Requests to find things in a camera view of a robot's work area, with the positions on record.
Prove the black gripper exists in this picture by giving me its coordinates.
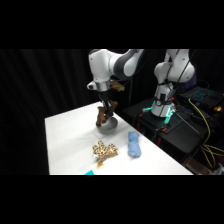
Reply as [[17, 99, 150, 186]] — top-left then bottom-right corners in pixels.
[[98, 89, 115, 119]]

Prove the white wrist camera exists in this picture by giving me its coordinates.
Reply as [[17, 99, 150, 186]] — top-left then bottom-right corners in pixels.
[[86, 81, 99, 92]]

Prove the black curtain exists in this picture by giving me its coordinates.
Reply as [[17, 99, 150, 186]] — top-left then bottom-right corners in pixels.
[[0, 49, 224, 176]]

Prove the blue plush toy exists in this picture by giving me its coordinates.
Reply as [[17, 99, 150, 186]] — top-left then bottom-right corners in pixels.
[[127, 130, 143, 159]]

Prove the brown deer plush toy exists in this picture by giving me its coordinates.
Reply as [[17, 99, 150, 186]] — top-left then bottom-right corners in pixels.
[[95, 100, 119, 128]]

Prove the spotted giraffe plush toy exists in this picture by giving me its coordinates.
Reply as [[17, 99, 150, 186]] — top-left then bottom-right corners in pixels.
[[91, 140, 120, 169]]

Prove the black robot stand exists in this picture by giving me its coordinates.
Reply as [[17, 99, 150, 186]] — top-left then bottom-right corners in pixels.
[[122, 97, 218, 165]]

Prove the yellow cable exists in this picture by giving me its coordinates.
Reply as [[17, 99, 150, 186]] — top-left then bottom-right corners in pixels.
[[187, 97, 224, 168]]

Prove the grey bowl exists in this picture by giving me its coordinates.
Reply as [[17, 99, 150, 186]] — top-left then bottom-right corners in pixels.
[[96, 117, 119, 135]]

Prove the black laptop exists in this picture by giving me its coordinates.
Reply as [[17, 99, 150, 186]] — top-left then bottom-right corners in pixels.
[[179, 85, 224, 108]]

